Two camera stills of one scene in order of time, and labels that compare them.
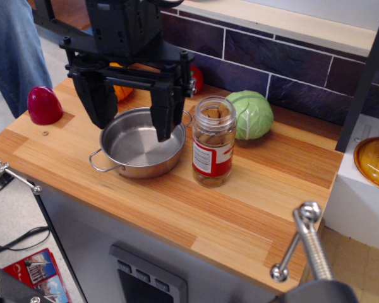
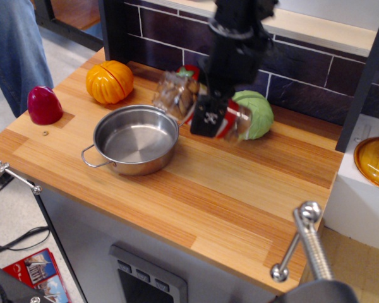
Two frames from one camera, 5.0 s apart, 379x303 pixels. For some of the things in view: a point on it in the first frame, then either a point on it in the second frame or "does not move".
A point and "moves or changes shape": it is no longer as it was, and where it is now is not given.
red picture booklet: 42,271 does not move
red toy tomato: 197,75 does not move
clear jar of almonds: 214,141 moves or changes shape
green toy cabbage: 254,115 does not move
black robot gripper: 125,42 to 240,45
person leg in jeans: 16,59 does not move
